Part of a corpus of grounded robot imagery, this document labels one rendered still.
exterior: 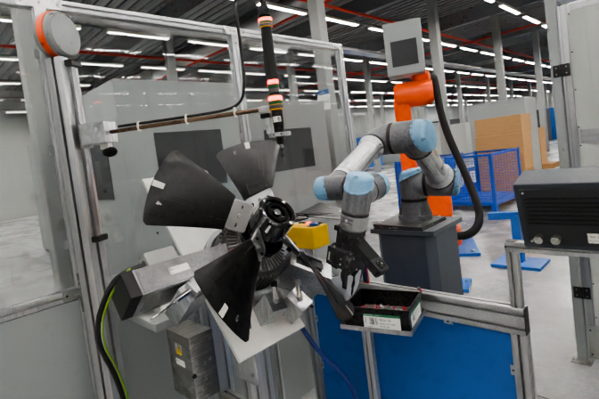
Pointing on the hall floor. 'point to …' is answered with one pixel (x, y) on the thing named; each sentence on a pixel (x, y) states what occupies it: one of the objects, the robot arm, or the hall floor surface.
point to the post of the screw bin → (371, 365)
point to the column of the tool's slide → (84, 225)
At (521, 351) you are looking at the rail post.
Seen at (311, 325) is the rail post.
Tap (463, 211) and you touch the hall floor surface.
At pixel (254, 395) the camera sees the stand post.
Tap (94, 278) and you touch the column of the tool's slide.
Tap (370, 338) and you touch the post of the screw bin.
